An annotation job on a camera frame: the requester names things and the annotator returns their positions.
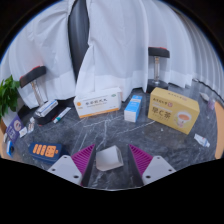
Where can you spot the black stool red trim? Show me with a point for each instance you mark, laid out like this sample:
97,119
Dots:
159,52
33,75

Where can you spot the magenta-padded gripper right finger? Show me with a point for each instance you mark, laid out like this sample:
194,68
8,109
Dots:
141,160

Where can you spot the orange pill blister pack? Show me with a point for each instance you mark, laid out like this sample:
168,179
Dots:
30,126

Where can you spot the small blue white carton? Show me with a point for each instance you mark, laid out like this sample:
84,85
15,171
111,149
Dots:
133,110

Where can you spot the purple box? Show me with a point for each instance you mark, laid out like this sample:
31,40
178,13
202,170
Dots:
14,128

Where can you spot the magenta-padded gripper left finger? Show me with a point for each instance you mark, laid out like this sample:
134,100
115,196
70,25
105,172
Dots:
81,160

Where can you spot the blue power strip orange sockets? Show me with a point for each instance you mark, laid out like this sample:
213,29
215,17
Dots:
46,151

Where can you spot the white flat packet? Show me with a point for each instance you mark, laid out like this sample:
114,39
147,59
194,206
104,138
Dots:
23,132

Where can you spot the small white packet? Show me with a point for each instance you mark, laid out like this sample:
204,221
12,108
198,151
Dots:
204,96

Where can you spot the yellow tea box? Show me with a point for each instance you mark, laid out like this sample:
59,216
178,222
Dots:
170,110

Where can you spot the white tube green cap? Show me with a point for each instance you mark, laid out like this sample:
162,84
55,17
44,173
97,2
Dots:
61,115

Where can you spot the white curtain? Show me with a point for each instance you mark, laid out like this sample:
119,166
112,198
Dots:
40,36
133,36

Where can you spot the small white sachet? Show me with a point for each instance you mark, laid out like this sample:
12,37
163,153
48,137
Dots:
201,140

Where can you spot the green potted plant white pot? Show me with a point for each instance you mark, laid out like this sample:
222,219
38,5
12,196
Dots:
8,95

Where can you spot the small purple bottle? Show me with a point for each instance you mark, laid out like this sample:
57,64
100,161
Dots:
211,104

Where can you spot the white box orange stripe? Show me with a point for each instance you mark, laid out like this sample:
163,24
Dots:
96,103

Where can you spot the white flat item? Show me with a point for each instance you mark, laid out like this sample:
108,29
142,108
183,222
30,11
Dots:
5,137

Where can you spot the flat white blue box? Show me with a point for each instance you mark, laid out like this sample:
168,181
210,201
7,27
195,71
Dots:
46,108

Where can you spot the white charger block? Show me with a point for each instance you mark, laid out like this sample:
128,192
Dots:
109,159

